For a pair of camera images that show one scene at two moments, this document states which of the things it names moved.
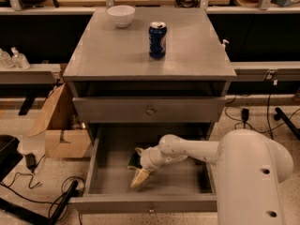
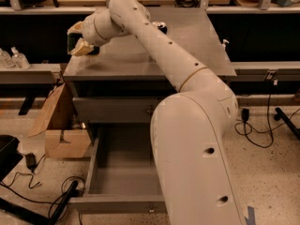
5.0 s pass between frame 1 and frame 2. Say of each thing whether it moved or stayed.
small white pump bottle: stayed
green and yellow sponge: moved
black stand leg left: stayed
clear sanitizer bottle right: stayed
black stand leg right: stayed
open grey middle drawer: stayed
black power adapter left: stayed
